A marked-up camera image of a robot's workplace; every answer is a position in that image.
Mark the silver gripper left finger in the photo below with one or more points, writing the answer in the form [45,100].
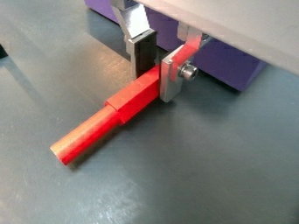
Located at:
[138,35]

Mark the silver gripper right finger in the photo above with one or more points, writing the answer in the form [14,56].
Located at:
[176,67]

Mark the red peg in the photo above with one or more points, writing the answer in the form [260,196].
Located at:
[121,106]

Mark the purple base board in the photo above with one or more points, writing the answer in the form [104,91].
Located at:
[220,60]

